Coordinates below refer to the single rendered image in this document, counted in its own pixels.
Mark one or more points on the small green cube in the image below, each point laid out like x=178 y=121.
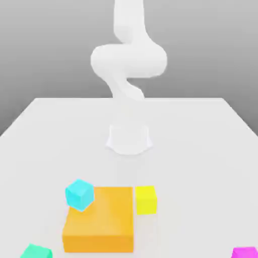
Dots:
x=37 y=252

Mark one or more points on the small yellow cube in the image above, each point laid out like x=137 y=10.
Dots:
x=146 y=200

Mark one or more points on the small magenta cube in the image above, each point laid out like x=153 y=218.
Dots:
x=244 y=253

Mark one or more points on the small cyan cube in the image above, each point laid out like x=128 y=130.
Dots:
x=79 y=195

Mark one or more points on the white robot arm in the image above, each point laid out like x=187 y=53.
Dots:
x=129 y=60

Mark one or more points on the large orange box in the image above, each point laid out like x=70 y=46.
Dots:
x=104 y=221

